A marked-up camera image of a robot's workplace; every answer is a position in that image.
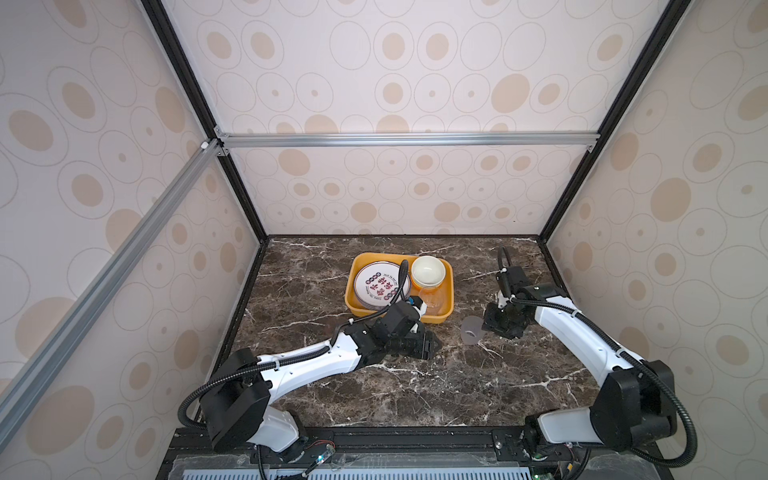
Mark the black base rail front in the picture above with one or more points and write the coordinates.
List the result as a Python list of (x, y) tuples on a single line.
[(403, 453)]

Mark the yellow plastic bin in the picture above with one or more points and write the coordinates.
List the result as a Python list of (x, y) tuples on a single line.
[(410, 289)]

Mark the horizontal aluminium rail back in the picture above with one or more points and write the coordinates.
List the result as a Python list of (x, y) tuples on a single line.
[(437, 139)]

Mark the black frame post left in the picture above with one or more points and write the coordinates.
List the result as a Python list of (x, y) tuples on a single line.
[(161, 24)]

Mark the cream white bowl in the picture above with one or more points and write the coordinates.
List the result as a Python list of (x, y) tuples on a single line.
[(428, 272)]

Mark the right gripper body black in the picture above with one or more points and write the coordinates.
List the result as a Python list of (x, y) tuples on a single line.
[(503, 322)]

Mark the black frame post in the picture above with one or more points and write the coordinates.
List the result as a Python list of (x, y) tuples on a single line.
[(161, 24), (648, 56)]

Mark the black frame post right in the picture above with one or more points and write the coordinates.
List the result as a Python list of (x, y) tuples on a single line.
[(648, 56)]

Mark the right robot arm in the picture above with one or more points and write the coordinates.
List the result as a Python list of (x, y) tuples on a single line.
[(636, 409)]

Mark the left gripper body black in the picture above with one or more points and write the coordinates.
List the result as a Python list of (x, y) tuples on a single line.
[(409, 345)]

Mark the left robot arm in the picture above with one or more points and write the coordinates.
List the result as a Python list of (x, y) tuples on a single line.
[(235, 407)]

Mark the diagonal aluminium rail left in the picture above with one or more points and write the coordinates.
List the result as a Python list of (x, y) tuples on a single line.
[(44, 366)]

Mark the white plate red rim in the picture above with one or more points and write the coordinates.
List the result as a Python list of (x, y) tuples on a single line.
[(376, 284)]

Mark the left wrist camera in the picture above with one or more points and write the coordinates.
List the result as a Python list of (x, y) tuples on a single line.
[(418, 304)]

